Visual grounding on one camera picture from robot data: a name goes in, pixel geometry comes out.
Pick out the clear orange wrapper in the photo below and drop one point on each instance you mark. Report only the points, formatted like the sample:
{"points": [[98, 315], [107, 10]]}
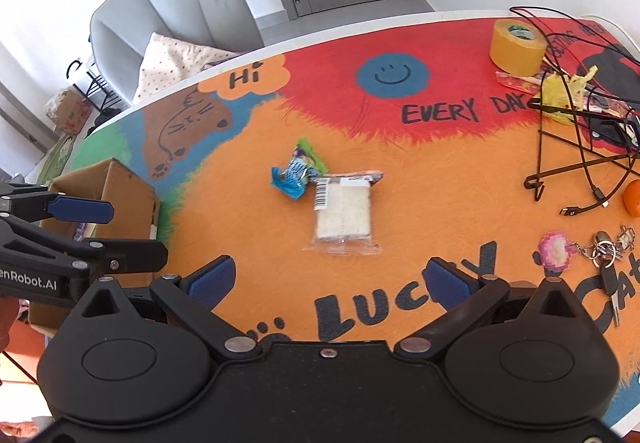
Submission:
{"points": [[515, 80]]}

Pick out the black flat case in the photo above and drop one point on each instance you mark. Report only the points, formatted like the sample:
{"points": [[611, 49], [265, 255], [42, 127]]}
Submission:
{"points": [[610, 130]]}

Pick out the cardboard box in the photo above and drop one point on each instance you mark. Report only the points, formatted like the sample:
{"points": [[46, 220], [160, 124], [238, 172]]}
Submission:
{"points": [[130, 203]]}

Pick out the crumpled yellow wrapper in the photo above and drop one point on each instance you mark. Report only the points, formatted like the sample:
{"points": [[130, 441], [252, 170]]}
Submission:
{"points": [[555, 93]]}

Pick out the grey upholstered chair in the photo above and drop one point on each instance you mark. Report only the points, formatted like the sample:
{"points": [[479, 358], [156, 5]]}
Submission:
{"points": [[175, 8]]}

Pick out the key bunch with pink charm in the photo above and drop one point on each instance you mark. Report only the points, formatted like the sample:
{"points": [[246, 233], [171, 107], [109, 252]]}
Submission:
{"points": [[555, 248]]}

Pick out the clear white cracker packet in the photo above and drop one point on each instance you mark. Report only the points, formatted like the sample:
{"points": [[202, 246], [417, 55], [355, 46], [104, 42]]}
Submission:
{"points": [[345, 213]]}

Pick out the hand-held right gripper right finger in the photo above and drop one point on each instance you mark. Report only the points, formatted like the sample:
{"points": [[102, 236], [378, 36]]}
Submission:
{"points": [[447, 280]]}

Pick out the blue candy packet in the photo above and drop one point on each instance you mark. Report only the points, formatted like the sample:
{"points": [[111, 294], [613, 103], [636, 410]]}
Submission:
{"points": [[292, 174]]}

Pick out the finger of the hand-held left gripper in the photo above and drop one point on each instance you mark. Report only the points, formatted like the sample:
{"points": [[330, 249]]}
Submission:
{"points": [[80, 209], [130, 255]]}

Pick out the purple snack packet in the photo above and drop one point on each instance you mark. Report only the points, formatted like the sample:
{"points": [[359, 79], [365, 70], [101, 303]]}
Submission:
{"points": [[82, 229]]}

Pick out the white dotted pillow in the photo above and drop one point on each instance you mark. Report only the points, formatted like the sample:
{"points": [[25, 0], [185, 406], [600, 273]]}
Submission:
{"points": [[170, 60]]}

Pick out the black shoe rack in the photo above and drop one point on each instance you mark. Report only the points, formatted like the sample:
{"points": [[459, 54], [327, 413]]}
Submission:
{"points": [[100, 85]]}

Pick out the printed cardboard carton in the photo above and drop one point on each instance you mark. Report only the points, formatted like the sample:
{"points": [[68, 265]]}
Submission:
{"points": [[67, 108]]}

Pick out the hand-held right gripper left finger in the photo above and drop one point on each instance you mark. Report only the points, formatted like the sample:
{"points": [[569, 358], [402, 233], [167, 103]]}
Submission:
{"points": [[215, 280]]}

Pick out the yellow tape roll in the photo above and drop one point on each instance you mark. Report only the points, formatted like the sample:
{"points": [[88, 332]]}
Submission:
{"points": [[515, 55]]}

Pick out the green purple candy packet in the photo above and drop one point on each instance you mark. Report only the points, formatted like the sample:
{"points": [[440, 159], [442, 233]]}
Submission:
{"points": [[314, 155]]}

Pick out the orange fruit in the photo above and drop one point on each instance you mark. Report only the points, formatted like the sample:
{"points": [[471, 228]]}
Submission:
{"points": [[633, 198]]}

